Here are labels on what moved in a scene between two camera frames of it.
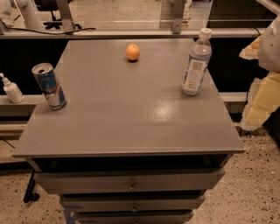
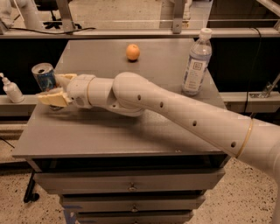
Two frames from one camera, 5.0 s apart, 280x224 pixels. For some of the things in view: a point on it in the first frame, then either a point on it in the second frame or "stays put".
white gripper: x=271 y=49 -> x=78 y=89
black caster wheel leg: x=30 y=196 stays put
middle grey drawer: x=132 y=203 stays put
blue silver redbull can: x=52 y=90 stays put
